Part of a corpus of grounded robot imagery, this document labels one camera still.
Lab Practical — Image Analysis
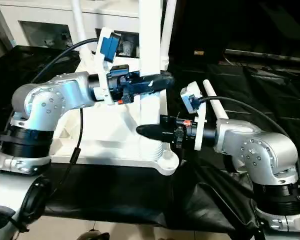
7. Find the black mat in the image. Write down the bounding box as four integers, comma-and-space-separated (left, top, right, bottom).
0, 45, 300, 236

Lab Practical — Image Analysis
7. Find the grey curtain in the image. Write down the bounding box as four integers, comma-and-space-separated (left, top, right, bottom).
0, 0, 16, 51

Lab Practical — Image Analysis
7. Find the black furniture with gold label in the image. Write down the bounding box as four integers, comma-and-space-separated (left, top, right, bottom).
176, 0, 300, 68

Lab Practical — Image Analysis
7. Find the white plastic table leg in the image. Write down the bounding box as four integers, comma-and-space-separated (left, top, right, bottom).
160, 0, 179, 71
137, 0, 167, 162
202, 79, 231, 122
71, 0, 90, 57

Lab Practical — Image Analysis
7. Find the white cabinet with glass doors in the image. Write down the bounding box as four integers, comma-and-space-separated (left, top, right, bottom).
0, 0, 141, 53

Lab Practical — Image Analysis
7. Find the white plastic table top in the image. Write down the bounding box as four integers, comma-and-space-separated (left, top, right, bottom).
45, 47, 182, 177

